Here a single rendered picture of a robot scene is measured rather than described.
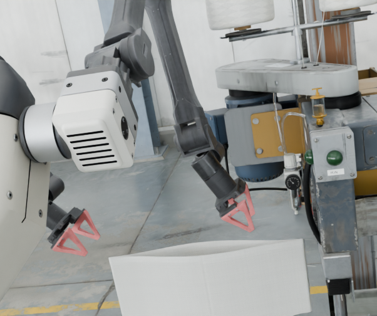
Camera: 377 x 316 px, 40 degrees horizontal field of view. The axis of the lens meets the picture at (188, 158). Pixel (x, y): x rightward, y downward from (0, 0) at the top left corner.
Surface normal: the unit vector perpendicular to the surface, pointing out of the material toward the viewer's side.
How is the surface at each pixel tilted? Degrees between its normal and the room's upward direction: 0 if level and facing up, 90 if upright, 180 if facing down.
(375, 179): 90
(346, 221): 90
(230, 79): 90
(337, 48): 90
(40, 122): 61
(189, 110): 75
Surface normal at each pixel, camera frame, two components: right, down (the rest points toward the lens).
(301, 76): -0.85, 0.28
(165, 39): -0.33, 0.05
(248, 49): -0.14, 0.29
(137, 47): 0.90, -0.27
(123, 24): -0.43, -0.59
